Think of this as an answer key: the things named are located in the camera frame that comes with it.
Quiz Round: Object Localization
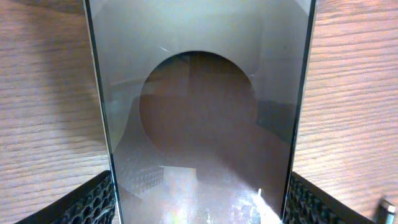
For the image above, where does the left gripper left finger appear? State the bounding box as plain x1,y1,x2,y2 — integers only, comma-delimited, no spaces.
16,170,116,224

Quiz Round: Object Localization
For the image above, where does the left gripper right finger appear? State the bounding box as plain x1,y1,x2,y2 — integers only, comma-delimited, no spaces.
283,172,377,224

